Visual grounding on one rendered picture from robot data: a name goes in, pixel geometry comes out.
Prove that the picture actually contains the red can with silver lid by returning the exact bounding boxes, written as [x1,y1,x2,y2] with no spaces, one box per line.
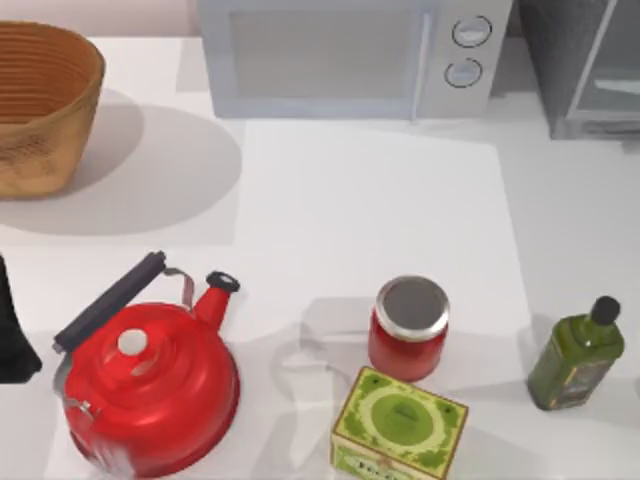
[367,275,451,383]

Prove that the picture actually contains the pale microwave oven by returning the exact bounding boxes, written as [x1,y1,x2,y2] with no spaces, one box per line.
[195,0,515,122]

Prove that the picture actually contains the green and yellow tin box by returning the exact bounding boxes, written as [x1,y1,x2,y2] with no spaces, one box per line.
[329,366,470,480]

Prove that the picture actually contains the microwave knob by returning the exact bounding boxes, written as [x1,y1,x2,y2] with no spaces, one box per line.
[443,56,485,90]
[451,14,494,49]

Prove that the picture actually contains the green bottle with black cap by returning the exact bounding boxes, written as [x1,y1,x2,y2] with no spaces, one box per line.
[526,295,626,412]

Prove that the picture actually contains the wooden woven basket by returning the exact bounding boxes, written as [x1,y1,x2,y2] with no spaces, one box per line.
[0,21,107,202]

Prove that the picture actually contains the grey cabinet with dark inside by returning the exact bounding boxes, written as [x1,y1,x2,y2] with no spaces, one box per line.
[517,0,640,149]

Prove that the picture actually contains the microwave door handle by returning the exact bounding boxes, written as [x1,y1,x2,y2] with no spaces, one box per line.
[411,12,432,123]

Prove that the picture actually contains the red kettle with black handle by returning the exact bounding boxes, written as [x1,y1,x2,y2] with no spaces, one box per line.
[52,250,242,480]

